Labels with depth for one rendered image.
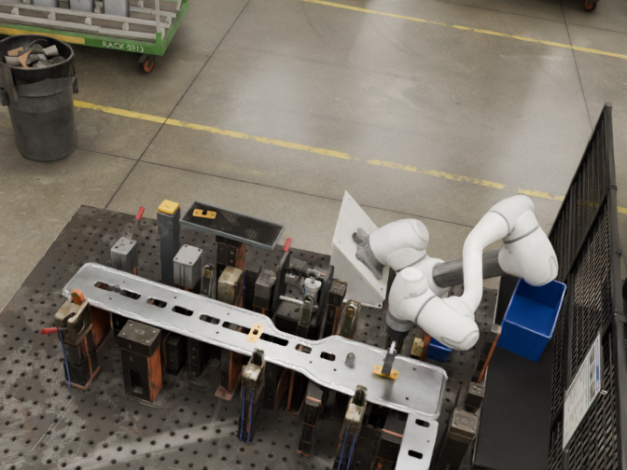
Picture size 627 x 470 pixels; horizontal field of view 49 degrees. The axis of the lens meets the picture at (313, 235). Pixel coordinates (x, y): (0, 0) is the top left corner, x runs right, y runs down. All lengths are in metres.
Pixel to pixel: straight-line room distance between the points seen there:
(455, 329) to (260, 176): 3.04
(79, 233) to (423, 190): 2.56
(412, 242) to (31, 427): 1.57
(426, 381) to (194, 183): 2.77
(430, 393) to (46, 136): 3.32
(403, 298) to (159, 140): 3.41
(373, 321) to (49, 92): 2.68
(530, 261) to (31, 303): 1.93
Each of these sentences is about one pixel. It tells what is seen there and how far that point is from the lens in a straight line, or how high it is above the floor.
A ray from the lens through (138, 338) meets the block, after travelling 2.39.
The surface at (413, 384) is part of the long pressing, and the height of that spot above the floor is 1.00.
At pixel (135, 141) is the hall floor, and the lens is 5.19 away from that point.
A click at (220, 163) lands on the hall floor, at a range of 4.95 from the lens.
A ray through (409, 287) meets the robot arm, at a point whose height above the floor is 1.45.
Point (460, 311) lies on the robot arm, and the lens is 2.04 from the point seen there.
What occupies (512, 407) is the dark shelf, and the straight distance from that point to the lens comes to 2.40.
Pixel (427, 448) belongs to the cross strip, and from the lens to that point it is 2.25.
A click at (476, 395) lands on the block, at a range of 2.32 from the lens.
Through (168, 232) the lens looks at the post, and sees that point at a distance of 2.73.
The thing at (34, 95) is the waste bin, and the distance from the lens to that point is 4.72.
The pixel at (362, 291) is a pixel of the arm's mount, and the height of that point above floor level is 0.78.
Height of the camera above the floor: 2.82
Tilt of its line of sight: 40 degrees down
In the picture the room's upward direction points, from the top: 8 degrees clockwise
